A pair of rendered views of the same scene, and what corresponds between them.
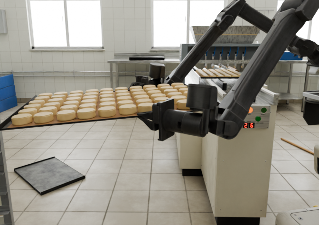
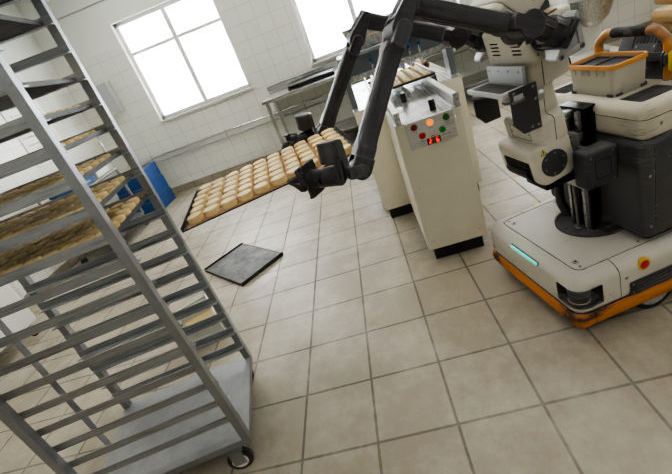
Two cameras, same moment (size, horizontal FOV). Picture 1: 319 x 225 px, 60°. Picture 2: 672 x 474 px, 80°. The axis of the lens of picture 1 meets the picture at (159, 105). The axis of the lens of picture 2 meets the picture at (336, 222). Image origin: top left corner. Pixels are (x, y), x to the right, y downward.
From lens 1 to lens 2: 0.49 m
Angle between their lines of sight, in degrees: 14
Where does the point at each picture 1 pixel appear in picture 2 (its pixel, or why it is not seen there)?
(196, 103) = (326, 160)
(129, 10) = (265, 19)
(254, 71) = (369, 113)
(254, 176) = (460, 193)
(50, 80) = (201, 152)
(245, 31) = not seen: hidden behind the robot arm
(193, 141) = (391, 174)
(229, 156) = (424, 181)
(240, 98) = (364, 141)
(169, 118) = (311, 178)
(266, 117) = (451, 123)
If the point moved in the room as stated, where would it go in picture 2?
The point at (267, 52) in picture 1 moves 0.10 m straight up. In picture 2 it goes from (376, 91) to (365, 53)
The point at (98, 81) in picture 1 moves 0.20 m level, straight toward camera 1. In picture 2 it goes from (261, 133) to (261, 135)
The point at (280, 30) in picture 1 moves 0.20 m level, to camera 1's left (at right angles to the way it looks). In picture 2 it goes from (383, 65) to (312, 91)
